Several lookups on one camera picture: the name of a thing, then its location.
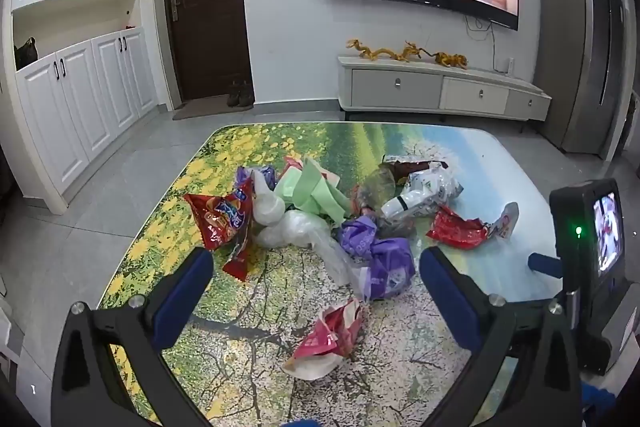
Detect TV power cable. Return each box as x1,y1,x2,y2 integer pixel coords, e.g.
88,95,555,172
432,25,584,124
464,13,504,70

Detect red torn wrapper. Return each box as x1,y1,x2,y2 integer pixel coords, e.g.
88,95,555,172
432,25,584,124
426,206,489,251

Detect brown chip bag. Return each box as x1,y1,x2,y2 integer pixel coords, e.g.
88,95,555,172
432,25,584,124
382,156,449,183

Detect grey refrigerator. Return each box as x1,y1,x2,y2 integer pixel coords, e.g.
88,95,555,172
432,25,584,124
534,0,624,157

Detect dark brown entrance door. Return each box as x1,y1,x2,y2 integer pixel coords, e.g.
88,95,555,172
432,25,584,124
166,0,252,102

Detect red snack bag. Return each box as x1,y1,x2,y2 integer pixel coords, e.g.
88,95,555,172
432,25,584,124
183,180,254,282

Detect silver printed foil bag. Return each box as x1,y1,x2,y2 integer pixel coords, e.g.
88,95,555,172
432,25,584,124
381,162,463,221

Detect white TV console cabinet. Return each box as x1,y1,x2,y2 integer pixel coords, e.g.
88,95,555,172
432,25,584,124
337,56,551,121

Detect pair of dark shoes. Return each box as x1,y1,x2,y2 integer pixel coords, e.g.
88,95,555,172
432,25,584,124
227,82,255,108

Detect golden dragon ornament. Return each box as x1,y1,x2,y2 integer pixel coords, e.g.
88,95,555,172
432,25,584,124
346,39,469,69

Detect black bag in niche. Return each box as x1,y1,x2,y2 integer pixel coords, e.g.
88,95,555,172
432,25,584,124
14,37,39,70

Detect white plastic bag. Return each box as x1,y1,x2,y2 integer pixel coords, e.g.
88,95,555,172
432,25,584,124
252,178,331,253

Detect purple plastic bag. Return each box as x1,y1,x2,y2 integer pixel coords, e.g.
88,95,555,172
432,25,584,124
337,217,416,301

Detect white lower shoe cabinets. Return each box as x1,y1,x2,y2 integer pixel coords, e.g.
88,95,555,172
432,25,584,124
16,27,157,193

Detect pink tissue pack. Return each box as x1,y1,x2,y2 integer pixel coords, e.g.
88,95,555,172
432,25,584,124
280,156,304,176

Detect pink white wrapper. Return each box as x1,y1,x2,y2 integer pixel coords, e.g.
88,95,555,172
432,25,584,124
282,298,364,381

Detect green paper sheet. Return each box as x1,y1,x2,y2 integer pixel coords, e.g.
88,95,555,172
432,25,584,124
274,156,352,225

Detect small purple wrapper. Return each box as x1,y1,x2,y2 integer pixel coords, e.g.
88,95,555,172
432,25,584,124
234,165,278,191

